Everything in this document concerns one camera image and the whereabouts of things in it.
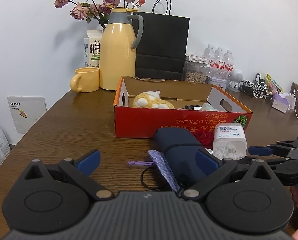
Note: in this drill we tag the white cotton swab jar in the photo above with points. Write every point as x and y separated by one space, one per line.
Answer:
229 141

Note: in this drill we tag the white tin box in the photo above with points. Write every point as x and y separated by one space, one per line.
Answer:
221 83

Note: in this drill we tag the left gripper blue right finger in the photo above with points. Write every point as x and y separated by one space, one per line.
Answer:
216 171

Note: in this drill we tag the black paper bag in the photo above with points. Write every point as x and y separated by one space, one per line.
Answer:
162 48

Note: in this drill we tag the white milk carton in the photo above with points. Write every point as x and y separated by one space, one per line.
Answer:
92 47

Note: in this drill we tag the iridescent plastic bag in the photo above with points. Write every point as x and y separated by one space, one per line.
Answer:
207 107

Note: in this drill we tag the colourful snack packet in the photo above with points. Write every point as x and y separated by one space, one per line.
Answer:
273 86

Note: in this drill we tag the water bottle middle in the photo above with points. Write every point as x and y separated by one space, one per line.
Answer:
219 62

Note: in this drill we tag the purple knit pouch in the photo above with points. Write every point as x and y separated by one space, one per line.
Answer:
159 161

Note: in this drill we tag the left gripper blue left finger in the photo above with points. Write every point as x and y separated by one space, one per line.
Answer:
77 172

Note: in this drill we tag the clear seed container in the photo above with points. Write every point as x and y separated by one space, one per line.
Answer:
194 72

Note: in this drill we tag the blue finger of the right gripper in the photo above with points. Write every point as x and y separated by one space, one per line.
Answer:
261 151

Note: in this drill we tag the water bottle right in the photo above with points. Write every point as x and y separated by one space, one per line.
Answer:
229 63

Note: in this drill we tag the small white box on container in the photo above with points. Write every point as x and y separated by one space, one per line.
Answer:
196 59

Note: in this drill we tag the yellow white plush toy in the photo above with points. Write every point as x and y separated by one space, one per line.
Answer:
151 99

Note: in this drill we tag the navy zipper pouch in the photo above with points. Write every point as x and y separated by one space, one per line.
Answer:
179 148

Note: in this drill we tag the yellow thermos jug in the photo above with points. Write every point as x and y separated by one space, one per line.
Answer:
118 46

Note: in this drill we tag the white wall panel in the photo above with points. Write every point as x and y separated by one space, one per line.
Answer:
25 111

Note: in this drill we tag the large white jar lid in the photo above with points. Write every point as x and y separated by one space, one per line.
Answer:
197 108

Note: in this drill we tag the yellow mug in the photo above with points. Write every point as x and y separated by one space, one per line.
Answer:
85 80

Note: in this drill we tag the water bottle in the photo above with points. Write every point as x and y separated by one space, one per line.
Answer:
219 62
229 63
209 56

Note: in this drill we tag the red cardboard box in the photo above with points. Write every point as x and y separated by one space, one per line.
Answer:
133 122

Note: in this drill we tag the white robot figurine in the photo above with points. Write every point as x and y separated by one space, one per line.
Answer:
235 79

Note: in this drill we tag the water bottle left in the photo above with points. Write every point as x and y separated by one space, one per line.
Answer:
209 56

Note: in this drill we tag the purple tissue pack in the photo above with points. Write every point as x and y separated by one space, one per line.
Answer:
283 102

